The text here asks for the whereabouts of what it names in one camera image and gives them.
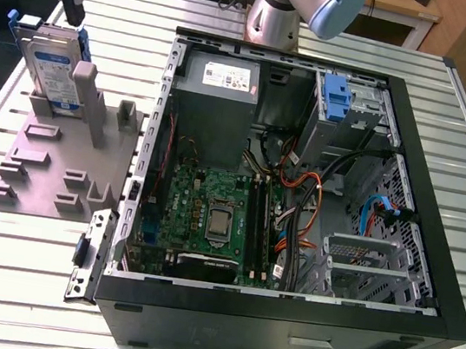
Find hard disk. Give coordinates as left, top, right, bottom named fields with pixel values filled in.
left=0, top=8, right=101, bottom=121

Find disk power wire black connector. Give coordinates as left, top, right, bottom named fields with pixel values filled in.
left=368, top=199, right=420, bottom=234

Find metal disk bay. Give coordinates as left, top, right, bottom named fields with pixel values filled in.
left=314, top=229, right=438, bottom=313

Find grey parts rack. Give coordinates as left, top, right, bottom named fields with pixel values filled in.
left=0, top=50, right=153, bottom=233

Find grey power supply unit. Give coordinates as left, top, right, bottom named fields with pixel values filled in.
left=162, top=47, right=264, bottom=175

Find green motherboard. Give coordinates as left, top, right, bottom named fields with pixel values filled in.
left=124, top=155, right=299, bottom=295

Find silver CPU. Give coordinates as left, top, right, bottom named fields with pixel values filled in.
left=207, top=208, right=233, bottom=237

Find blue drive bay latch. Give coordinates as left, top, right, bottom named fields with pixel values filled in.
left=318, top=71, right=358, bottom=125

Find CPU socket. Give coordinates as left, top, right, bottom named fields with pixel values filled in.
left=202, top=195, right=239, bottom=253

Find black RAM slot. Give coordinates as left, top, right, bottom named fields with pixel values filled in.
left=238, top=173, right=272, bottom=278
left=249, top=174, right=283, bottom=277

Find black graphics card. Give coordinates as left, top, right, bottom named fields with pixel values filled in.
left=161, top=246, right=242, bottom=286

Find grey metal drive cage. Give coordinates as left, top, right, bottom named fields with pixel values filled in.
left=293, top=66, right=408, bottom=181

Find black PC case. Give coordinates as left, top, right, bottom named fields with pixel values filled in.
left=87, top=19, right=466, bottom=349

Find thin red wire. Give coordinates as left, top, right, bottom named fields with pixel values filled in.
left=149, top=109, right=180, bottom=207

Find yellow black power wires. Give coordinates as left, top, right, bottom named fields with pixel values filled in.
left=240, top=148, right=279, bottom=180

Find grey expansion slot bracket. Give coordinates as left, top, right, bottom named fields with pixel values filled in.
left=63, top=203, right=121, bottom=308

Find orange power wire bundle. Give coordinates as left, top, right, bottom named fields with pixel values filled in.
left=267, top=166, right=331, bottom=258

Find black cable bundle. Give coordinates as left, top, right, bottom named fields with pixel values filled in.
left=277, top=135, right=396, bottom=304

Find wooden desk white frame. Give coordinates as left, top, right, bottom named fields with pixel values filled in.
left=358, top=0, right=445, bottom=55

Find blue data wire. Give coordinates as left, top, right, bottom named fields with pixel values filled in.
left=357, top=193, right=405, bottom=244

